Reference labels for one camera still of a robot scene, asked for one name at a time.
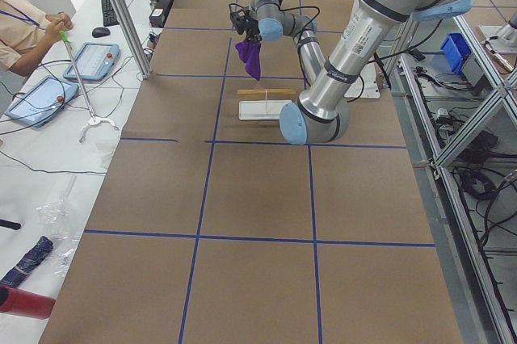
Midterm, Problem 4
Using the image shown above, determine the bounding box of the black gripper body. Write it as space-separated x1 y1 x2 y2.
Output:
245 18 262 42

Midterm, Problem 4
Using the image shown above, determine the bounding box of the purple towel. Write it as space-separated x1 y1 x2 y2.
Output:
235 40 262 81

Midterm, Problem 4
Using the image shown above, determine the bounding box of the person's hand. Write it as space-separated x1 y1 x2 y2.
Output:
45 12 74 31

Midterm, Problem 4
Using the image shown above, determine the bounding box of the black power box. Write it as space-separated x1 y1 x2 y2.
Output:
149 8 168 28

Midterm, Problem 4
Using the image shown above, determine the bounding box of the black keyboard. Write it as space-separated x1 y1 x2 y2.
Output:
101 0 119 27

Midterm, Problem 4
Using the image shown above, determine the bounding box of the black computer mouse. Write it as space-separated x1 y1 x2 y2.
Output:
91 27 111 38

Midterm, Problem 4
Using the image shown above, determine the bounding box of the blue teach pendant far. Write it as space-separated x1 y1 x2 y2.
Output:
65 42 120 82

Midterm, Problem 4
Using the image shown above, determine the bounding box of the blue teach pendant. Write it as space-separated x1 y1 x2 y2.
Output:
65 42 120 82
5 76 78 128

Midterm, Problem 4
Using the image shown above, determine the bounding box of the metal reacher grabber tool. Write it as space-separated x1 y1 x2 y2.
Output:
59 31 120 144

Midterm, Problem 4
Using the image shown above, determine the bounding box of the blue storage bin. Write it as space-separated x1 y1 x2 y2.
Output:
440 32 472 75

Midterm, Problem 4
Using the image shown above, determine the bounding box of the person in beige shirt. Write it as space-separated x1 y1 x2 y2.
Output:
1 0 65 78

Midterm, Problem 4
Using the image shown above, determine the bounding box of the blue teach pendant near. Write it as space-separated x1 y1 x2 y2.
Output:
5 76 78 128

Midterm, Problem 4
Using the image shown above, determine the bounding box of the clear plastic wrap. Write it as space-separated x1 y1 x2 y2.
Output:
36 197 81 278

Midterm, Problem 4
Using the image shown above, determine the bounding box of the folded dark blue umbrella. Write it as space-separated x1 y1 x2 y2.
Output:
1 236 54 288

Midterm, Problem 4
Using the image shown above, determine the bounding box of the red cylinder bottle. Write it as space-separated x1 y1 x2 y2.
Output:
1 285 56 319

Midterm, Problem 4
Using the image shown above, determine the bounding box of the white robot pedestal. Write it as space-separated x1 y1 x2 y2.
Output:
343 0 381 99

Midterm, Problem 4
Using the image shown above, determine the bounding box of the aluminium frame rail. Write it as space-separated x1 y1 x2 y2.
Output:
389 7 516 343

